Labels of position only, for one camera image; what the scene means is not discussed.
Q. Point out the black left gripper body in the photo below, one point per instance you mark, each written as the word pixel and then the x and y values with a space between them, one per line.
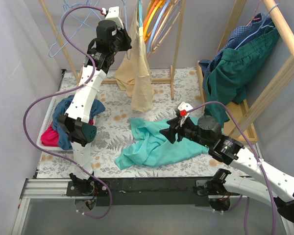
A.
pixel 125 39

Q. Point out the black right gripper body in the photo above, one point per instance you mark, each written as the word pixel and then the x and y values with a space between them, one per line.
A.
pixel 177 129

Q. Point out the teal green shirt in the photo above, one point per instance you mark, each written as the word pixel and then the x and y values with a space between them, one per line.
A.
pixel 152 149

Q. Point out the beige plastic hanger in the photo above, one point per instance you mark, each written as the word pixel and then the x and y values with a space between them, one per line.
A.
pixel 164 27

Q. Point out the navy blue t shirt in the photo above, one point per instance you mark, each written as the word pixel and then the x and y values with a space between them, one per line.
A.
pixel 74 130

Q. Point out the magenta t shirt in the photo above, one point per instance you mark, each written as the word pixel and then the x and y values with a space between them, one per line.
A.
pixel 55 136

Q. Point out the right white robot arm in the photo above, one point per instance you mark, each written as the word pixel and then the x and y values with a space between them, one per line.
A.
pixel 268 185

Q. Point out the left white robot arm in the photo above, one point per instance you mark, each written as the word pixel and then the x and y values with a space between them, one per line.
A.
pixel 101 56

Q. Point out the floral table cloth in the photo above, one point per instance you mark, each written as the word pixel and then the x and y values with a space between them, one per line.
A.
pixel 114 132

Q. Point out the beige garment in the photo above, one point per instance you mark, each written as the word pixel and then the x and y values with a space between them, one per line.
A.
pixel 133 75

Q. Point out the orange plastic hangers bunch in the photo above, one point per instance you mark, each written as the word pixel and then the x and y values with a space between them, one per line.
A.
pixel 152 19

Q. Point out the dark green shorts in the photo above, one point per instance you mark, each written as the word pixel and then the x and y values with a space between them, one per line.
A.
pixel 237 67

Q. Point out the white plastic laundry basket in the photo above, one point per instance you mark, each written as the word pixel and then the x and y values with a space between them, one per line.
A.
pixel 46 122

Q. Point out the blue checkered shorts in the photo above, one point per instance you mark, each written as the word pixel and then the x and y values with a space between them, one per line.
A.
pixel 238 37

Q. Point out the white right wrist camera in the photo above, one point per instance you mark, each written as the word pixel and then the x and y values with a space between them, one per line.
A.
pixel 181 111

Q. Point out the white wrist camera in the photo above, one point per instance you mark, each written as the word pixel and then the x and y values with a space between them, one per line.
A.
pixel 113 14
pixel 181 111

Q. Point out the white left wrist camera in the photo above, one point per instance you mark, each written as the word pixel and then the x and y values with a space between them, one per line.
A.
pixel 113 14

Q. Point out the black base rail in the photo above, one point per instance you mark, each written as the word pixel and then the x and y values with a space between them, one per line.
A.
pixel 196 191

